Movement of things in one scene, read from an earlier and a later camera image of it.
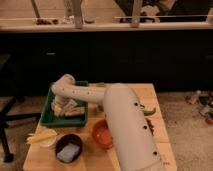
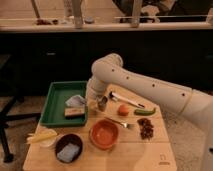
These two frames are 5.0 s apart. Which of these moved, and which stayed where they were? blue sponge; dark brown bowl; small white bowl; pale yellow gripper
Moved: pale yellow gripper
Stayed: small white bowl; dark brown bowl; blue sponge
